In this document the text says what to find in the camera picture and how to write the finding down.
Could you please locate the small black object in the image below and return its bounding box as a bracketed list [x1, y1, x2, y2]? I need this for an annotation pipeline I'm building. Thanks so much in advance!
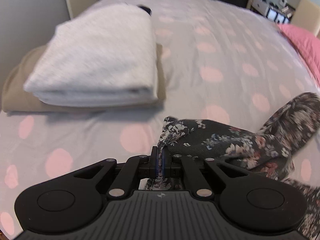
[136, 4, 153, 16]

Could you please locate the white nightstand with cubbies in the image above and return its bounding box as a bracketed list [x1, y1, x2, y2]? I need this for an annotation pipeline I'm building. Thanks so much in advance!
[246, 0, 294, 25]

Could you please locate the cream padded headboard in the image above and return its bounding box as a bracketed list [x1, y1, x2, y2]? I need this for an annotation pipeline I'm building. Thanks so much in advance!
[291, 0, 320, 37]

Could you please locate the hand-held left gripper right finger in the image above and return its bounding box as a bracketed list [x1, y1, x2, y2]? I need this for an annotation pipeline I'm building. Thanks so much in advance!
[160, 152, 250, 197]

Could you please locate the dark floral garment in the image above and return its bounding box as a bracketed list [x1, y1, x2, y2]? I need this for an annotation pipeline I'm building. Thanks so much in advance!
[145, 92, 320, 240]

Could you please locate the pink pillow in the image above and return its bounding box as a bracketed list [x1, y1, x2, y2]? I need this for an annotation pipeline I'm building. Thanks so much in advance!
[277, 24, 320, 90]

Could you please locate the folded beige garment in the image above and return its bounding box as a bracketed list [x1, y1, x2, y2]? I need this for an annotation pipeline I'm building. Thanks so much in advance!
[1, 42, 167, 113]

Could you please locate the bed with pink-dotted sheet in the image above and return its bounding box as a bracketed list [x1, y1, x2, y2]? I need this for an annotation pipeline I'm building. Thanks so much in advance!
[0, 0, 320, 240]

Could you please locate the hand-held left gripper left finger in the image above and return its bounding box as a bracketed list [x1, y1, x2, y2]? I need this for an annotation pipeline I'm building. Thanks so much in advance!
[75, 147, 159, 197]

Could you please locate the folded white garment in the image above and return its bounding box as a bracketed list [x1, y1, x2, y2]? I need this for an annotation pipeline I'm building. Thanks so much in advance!
[24, 2, 159, 108]

